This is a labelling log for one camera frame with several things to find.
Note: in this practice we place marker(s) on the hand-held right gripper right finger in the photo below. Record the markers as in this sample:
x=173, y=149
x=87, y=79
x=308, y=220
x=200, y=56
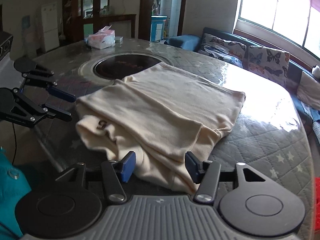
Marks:
x=192, y=167

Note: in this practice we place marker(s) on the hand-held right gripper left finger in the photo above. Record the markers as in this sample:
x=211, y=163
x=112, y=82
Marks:
x=127, y=166

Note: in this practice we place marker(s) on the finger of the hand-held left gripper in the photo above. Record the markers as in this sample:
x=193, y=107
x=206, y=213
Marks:
x=62, y=94
x=60, y=113

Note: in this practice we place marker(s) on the cream garment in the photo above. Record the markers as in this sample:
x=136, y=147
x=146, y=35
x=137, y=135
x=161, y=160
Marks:
x=162, y=105

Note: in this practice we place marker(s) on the white fridge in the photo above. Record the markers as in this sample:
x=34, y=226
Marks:
x=50, y=26

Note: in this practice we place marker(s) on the built-in induction hob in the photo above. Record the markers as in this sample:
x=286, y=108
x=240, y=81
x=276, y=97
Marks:
x=117, y=66

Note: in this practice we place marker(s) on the tissue pack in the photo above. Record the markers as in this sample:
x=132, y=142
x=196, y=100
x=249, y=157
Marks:
x=102, y=38

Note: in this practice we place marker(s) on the wooden display cabinet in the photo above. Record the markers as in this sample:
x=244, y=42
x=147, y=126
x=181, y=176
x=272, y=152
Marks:
x=82, y=7

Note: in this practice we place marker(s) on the teal clothing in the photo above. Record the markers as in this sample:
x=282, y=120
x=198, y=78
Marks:
x=12, y=200

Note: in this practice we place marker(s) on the dark butterfly print cushion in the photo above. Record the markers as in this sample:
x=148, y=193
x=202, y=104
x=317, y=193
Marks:
x=220, y=54

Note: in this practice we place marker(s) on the light blue cabinet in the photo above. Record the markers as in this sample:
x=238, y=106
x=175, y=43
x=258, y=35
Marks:
x=158, y=27

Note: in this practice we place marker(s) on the blue corner sofa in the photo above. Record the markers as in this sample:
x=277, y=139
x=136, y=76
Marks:
x=183, y=42

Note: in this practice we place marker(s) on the red perforated plastic stool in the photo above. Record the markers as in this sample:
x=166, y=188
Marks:
x=316, y=197

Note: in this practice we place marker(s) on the blue patterned sofa cover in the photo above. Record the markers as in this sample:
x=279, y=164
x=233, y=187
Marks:
x=311, y=112

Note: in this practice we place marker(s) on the large butterfly print pillow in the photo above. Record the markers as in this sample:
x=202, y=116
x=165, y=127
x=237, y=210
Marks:
x=268, y=60

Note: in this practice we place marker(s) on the grey pillow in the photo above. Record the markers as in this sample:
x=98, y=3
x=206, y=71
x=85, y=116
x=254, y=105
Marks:
x=308, y=87

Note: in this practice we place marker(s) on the panda plush toy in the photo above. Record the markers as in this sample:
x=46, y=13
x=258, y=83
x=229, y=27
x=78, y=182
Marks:
x=316, y=69

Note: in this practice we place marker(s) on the window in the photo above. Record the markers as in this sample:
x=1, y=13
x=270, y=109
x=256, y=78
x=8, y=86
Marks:
x=275, y=7

